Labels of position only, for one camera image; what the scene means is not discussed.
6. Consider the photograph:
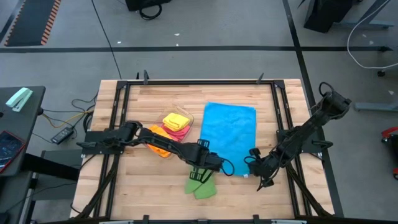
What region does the pink microfiber towel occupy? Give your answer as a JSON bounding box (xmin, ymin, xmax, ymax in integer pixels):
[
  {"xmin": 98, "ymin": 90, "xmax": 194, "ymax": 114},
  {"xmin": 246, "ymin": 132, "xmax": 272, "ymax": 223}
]
[{"xmin": 160, "ymin": 123, "xmax": 191, "ymax": 142}]

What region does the black coiled cable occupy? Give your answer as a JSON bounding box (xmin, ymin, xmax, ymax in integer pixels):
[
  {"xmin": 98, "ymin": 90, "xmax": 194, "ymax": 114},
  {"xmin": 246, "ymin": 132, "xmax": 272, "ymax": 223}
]
[{"xmin": 139, "ymin": 2, "xmax": 163, "ymax": 21}]

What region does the yellow floor cable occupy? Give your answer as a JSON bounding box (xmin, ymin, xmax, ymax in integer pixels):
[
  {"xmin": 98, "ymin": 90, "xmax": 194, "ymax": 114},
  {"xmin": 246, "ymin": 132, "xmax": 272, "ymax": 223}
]
[{"xmin": 42, "ymin": 110, "xmax": 86, "ymax": 129}]

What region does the black computer tower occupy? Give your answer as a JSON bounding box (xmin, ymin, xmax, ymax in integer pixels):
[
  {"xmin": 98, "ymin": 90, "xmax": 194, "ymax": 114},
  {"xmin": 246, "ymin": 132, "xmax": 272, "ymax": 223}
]
[{"xmin": 125, "ymin": 0, "xmax": 172, "ymax": 12}]

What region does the black mat with orange stripes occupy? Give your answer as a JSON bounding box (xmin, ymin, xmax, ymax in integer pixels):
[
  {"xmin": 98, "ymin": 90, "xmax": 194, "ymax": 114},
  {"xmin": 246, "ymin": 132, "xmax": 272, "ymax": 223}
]
[{"xmin": 4, "ymin": 0, "xmax": 62, "ymax": 47}]

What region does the black power adapter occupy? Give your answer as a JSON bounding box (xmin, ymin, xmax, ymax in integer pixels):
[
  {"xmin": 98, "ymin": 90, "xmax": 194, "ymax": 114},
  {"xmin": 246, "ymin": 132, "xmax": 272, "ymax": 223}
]
[{"xmin": 50, "ymin": 126, "xmax": 75, "ymax": 145}]

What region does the clear plastic bin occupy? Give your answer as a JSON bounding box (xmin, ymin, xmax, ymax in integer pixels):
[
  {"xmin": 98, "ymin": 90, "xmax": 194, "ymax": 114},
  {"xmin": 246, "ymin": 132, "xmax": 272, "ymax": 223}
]
[{"xmin": 146, "ymin": 105, "xmax": 195, "ymax": 158}]

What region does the smartphone in red case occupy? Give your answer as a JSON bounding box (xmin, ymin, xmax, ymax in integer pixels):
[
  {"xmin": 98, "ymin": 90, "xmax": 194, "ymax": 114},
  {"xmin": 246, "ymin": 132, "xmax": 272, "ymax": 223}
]
[{"xmin": 0, "ymin": 130, "xmax": 27, "ymax": 174}]

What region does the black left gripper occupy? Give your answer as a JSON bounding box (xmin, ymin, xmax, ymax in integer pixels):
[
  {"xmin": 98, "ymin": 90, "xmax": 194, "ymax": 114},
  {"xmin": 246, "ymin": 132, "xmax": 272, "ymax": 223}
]
[{"xmin": 185, "ymin": 138, "xmax": 225, "ymax": 185}]

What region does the black side desk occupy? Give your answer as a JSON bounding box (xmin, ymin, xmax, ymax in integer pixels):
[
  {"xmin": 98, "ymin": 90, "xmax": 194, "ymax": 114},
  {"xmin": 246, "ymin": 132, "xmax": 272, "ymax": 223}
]
[{"xmin": 0, "ymin": 86, "xmax": 47, "ymax": 177}]

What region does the black floor cable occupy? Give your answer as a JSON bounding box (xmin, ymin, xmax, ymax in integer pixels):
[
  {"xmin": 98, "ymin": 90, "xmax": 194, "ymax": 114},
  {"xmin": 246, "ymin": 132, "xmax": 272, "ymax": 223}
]
[{"xmin": 91, "ymin": 0, "xmax": 123, "ymax": 80}]

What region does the black equipment cabinet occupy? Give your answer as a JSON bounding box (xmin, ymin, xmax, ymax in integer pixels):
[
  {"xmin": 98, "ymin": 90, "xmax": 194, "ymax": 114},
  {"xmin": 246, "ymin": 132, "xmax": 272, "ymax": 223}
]
[{"xmin": 303, "ymin": 0, "xmax": 354, "ymax": 34}]

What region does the black aluminium table frame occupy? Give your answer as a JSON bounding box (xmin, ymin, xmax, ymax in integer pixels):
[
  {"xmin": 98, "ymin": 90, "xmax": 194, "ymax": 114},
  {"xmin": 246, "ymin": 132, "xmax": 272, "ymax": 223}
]
[{"xmin": 70, "ymin": 78, "xmax": 345, "ymax": 224}]

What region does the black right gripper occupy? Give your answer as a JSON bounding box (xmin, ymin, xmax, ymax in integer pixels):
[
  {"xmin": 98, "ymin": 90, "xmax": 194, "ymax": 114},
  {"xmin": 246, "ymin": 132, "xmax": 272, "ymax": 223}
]
[{"xmin": 248, "ymin": 147, "xmax": 281, "ymax": 192}]

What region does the red wheeled cart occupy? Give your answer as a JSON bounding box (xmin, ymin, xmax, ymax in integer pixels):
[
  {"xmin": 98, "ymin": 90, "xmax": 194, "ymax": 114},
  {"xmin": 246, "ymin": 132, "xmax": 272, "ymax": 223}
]
[{"xmin": 381, "ymin": 126, "xmax": 398, "ymax": 180}]

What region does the green microfiber towel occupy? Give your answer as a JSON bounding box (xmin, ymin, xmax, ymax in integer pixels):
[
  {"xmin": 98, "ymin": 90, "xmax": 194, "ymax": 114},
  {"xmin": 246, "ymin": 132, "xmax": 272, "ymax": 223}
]
[{"xmin": 185, "ymin": 172, "xmax": 218, "ymax": 200}]

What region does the grey metal desk foot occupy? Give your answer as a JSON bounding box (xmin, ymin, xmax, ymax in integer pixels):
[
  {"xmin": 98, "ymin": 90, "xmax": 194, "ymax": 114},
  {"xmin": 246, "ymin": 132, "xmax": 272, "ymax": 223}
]
[
  {"xmin": 335, "ymin": 19, "xmax": 396, "ymax": 29},
  {"xmin": 354, "ymin": 102, "xmax": 398, "ymax": 112}
]

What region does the mint green stapler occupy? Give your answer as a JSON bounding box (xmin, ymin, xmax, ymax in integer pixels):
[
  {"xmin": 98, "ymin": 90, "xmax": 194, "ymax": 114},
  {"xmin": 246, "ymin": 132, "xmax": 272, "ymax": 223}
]
[{"xmin": 5, "ymin": 87, "xmax": 34, "ymax": 113}]

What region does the yellow microfiber towel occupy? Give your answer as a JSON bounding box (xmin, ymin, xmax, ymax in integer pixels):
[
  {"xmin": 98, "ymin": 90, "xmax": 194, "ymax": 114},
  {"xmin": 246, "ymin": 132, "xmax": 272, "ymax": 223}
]
[{"xmin": 162, "ymin": 112, "xmax": 191, "ymax": 132}]

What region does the white floor cable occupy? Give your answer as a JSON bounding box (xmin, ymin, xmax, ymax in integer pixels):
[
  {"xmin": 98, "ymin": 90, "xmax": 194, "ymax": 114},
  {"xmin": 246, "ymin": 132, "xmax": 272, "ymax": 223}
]
[{"xmin": 347, "ymin": 0, "xmax": 398, "ymax": 70}]

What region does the blue microfiber towel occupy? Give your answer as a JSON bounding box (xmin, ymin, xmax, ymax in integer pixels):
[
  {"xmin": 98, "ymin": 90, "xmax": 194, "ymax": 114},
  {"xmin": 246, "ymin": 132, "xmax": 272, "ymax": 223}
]
[{"xmin": 200, "ymin": 101, "xmax": 257, "ymax": 178}]

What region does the grey desk base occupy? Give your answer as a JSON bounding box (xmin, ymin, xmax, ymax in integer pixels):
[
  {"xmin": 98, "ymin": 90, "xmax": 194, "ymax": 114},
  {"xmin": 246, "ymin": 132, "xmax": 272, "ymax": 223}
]
[{"xmin": 29, "ymin": 149, "xmax": 83, "ymax": 202}]

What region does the orange microfiber towel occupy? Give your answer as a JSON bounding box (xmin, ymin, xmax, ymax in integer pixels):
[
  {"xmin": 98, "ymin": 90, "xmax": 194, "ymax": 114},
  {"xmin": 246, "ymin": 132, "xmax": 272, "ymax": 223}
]
[{"xmin": 147, "ymin": 124, "xmax": 178, "ymax": 158}]

